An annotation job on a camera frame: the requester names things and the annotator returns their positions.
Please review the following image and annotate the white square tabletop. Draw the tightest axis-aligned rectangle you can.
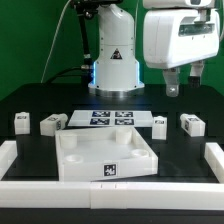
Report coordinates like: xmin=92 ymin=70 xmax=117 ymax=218
xmin=55 ymin=127 xmax=158 ymax=182

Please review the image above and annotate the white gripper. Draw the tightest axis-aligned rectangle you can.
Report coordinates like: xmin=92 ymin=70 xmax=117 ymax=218
xmin=143 ymin=0 xmax=220 ymax=97

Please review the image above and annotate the white U-shaped fence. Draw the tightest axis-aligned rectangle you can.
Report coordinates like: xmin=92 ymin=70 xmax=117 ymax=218
xmin=0 ymin=141 xmax=224 ymax=211

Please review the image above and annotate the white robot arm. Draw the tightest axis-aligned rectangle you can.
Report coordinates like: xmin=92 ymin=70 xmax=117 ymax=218
xmin=88 ymin=0 xmax=220 ymax=97

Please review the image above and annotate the black cable bundle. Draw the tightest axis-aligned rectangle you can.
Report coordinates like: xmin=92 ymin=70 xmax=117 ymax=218
xmin=44 ymin=0 xmax=124 ymax=84

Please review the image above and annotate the white cable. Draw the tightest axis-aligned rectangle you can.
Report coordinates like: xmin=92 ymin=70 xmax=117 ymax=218
xmin=40 ymin=0 xmax=73 ymax=84

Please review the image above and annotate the white marker base plate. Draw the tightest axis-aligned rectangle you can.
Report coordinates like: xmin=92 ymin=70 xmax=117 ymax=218
xmin=68 ymin=110 xmax=153 ymax=127

